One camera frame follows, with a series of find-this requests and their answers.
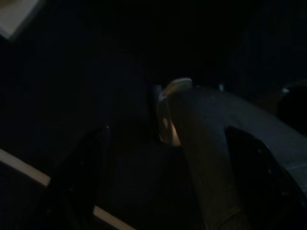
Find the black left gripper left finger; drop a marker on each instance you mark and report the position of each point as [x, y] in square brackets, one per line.
[76, 182]

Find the pale wooden strip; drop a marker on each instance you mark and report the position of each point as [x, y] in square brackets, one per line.
[24, 167]

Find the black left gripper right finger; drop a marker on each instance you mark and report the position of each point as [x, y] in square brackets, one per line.
[263, 191]

